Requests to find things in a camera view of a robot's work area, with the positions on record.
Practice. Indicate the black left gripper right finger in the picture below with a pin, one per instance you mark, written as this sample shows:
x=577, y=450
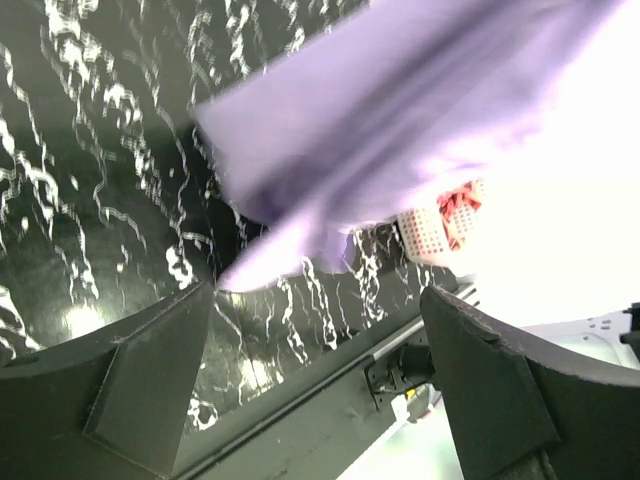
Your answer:
x=521, y=407

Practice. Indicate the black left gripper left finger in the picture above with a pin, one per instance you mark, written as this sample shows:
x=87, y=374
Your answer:
x=110, y=404

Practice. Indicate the purple t shirt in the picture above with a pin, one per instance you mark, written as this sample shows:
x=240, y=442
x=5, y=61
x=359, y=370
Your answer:
x=401, y=101

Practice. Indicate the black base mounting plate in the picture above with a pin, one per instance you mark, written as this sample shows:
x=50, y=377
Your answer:
x=323, y=418

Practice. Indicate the white plastic laundry basket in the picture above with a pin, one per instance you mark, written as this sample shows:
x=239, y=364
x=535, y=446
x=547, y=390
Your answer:
x=424, y=240

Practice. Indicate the red t shirt in basket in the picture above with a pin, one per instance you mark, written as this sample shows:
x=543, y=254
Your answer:
x=458, y=209

